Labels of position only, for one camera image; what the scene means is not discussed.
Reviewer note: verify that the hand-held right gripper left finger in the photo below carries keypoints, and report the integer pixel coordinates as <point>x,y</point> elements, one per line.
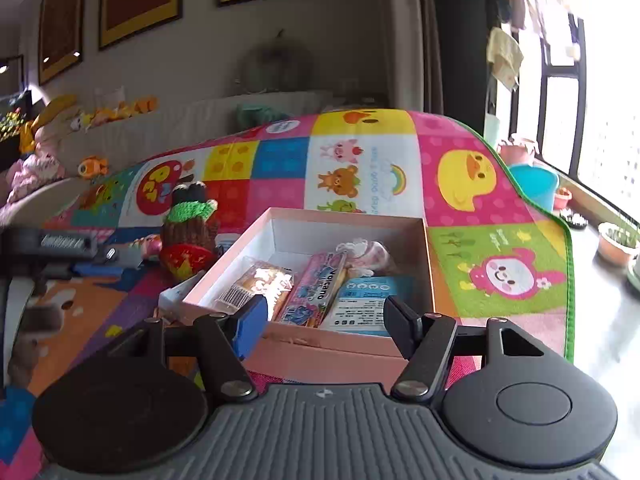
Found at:
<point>251,322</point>

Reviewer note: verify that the brown knitted doll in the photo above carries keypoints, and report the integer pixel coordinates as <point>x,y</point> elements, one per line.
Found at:
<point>187,240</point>

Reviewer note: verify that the colourful cartoon play mat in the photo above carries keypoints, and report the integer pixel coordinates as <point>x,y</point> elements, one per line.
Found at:
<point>450,240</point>

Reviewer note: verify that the pink white plush toy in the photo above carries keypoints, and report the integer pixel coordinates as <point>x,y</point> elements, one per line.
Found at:
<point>365,255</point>

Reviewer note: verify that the pink Volcano snack packet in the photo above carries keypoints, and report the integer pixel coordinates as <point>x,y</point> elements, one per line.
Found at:
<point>315,287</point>

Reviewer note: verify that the yellow hat plush doll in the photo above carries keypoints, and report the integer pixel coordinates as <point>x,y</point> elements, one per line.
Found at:
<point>47,122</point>

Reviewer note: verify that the round electric fan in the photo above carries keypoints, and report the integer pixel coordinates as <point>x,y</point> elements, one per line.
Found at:
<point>277,65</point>

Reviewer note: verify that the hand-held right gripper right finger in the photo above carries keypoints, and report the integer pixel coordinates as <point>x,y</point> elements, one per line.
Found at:
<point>400,321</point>

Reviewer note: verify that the black window frame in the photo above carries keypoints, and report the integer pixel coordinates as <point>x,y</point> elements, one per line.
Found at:
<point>562,72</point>

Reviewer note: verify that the beige curtain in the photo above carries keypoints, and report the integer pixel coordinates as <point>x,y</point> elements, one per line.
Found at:
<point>417,35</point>

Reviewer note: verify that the clownfish plush toy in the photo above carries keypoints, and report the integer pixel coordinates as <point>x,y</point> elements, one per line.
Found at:
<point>92,166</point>

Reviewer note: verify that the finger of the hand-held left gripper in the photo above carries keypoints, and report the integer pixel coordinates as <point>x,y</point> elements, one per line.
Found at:
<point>92,270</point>
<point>122,256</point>

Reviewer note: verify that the pink cardboard box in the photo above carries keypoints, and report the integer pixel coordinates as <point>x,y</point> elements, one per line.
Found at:
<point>345,235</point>

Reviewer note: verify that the teal cloth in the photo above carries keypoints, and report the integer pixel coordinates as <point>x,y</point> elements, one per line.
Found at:
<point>254,114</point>

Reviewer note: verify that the hanging yellow towel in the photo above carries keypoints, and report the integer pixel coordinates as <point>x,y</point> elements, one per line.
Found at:
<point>505,57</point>

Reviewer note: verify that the blue plastic bucket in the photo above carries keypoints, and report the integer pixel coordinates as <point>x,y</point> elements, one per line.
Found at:
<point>532,185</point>

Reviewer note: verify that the pink plastic toy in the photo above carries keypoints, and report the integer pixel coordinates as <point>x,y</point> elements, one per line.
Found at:
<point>145,247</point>

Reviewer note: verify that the orange snack packet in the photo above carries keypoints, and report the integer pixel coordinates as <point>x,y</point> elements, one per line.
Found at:
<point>255,285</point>

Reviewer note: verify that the pink plastic bucket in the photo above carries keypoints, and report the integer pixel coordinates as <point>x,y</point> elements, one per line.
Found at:
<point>515,152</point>

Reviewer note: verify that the blue white packet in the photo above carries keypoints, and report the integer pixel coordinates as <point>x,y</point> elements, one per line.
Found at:
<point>367,302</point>

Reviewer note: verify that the small red plant pot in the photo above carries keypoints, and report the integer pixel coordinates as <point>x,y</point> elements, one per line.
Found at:
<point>562,199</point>

